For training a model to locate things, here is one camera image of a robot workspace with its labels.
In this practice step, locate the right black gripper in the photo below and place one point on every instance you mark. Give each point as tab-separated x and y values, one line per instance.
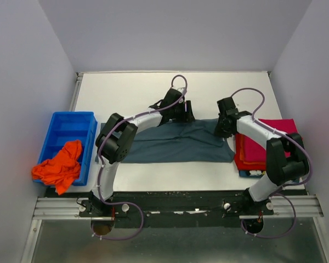
218	131

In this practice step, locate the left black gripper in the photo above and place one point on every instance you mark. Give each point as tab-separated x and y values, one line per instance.
186	116

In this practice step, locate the teal grey t-shirt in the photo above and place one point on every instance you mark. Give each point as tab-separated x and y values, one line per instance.
175	142

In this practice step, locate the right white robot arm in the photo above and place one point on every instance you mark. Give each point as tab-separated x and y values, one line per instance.
286	158

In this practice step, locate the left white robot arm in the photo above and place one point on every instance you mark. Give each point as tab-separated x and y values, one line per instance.
117	135

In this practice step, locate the folded orange t-shirt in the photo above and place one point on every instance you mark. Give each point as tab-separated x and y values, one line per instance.
248	151

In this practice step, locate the folded magenta t-shirt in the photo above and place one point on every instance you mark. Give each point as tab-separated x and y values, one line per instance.
260	135

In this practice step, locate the folded red t-shirt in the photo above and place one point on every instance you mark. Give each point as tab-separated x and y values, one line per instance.
239	157

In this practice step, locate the folded navy patterned t-shirt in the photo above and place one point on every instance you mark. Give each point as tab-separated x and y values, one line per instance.
252	174

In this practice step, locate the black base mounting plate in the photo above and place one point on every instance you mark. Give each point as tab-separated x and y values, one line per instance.
173	209

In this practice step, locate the blue plastic bin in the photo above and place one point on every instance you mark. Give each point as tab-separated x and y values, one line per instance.
70	126

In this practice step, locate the crumpled orange t-shirt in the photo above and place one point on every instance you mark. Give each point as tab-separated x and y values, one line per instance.
62	170

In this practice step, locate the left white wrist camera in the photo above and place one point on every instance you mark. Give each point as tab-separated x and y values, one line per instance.
182	90

